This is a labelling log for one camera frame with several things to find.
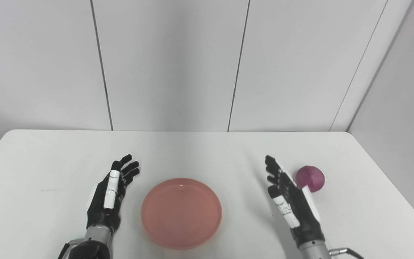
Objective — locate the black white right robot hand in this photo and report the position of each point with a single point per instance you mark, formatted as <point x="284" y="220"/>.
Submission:
<point x="300" y="216"/>

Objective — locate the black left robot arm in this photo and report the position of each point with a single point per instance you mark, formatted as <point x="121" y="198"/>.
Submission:
<point x="95" y="244"/>

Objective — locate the pink round plate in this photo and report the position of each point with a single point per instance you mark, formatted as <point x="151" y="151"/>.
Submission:
<point x="182" y="214"/>

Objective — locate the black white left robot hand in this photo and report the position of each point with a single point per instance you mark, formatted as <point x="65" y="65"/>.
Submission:
<point x="101" y="212"/>

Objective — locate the purple onion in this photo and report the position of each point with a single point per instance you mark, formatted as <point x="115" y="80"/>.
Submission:
<point x="313" y="178"/>

